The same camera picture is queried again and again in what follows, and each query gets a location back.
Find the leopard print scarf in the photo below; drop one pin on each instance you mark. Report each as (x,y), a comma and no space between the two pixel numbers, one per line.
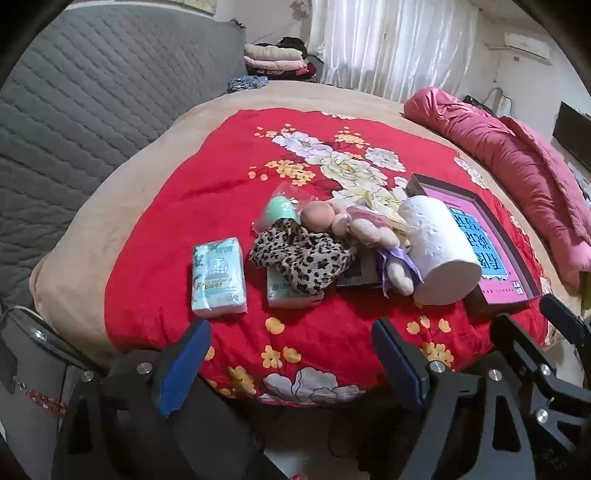
(295,258)

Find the white curtain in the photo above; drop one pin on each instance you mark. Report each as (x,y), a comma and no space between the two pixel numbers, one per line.
(392,41)

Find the red floral blanket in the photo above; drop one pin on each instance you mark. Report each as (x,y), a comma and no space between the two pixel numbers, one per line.
(184,207)

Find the white air conditioner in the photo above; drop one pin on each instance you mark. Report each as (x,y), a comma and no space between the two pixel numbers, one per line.
(528,46)

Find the yellow cartoon packet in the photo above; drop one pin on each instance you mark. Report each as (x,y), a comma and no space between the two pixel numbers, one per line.
(390,216)

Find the black garment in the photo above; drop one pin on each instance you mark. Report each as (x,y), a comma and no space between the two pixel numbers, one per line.
(291,44)

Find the green white tissue pack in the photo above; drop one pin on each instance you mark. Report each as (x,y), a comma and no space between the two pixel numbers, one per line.
(277,295)
(217,277)

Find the grey quilted headboard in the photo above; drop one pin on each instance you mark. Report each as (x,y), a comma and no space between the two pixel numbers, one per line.
(92,92)

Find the black wall television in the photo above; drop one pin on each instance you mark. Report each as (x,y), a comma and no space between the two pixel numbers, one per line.
(575,131)

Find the pink quilt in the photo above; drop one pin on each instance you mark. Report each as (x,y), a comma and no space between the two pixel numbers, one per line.
(508,152)

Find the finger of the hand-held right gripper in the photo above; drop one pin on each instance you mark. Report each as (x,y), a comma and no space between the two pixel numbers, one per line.
(561,316)
(512,341)

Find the white toilet paper roll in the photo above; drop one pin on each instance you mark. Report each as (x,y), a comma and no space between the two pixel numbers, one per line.
(438,249)

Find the blue patterned cloth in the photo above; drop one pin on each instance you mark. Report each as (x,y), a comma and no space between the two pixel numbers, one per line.
(247,84)

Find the pink book blue label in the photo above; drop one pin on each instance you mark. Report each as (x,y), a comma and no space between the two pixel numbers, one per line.
(489,258)

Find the plush bear purple dress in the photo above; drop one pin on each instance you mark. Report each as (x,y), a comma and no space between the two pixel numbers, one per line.
(399,272)

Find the beige bed sheet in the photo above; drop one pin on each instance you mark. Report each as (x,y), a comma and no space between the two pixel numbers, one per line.
(138,152)

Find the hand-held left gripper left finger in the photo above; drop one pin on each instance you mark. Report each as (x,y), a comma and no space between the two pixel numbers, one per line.
(180,369)

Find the stack of folded clothes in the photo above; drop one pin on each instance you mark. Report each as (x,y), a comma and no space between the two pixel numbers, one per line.
(277,62)

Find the plush bear pink dress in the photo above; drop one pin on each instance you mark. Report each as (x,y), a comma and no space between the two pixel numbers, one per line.
(369,230)

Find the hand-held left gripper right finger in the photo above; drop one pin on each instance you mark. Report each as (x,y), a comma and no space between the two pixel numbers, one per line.
(397,364)

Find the green sponge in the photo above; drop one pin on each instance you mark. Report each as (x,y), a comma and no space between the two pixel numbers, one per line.
(277,210)

